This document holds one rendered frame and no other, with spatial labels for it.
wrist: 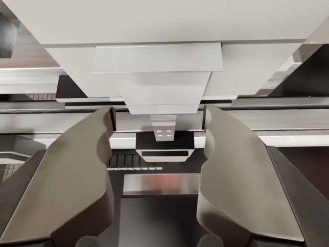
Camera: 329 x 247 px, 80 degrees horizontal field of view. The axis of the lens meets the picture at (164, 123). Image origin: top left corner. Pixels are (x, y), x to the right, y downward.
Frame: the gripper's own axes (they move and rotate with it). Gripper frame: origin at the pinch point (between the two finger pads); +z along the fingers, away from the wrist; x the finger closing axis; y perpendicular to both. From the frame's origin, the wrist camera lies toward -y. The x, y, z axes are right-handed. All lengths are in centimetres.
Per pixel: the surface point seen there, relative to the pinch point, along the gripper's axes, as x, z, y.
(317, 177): 52, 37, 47
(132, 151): -9.9, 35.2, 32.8
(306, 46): 117, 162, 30
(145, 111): -2.1, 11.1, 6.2
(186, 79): 2.3, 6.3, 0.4
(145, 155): -4.1, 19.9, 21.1
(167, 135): 0.6, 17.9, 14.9
